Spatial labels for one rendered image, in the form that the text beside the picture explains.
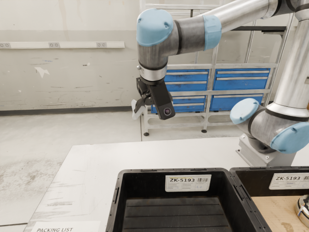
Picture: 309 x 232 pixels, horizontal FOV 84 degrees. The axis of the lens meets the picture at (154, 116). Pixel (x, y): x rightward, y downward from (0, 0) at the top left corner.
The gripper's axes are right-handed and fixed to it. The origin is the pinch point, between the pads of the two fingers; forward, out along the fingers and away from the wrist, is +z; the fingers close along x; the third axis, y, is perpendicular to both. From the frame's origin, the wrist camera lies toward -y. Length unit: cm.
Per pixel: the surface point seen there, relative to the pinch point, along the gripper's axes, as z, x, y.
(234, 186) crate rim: -10.6, -8.5, -31.5
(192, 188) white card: -2.7, -0.6, -28.0
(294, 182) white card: -4.7, -27.9, -37.2
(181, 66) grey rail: 91, -78, 98
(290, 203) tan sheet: -1.5, -25.1, -41.8
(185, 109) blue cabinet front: 140, -77, 67
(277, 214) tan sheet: -3.1, -18.8, -42.1
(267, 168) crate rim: -7.8, -21.2, -31.3
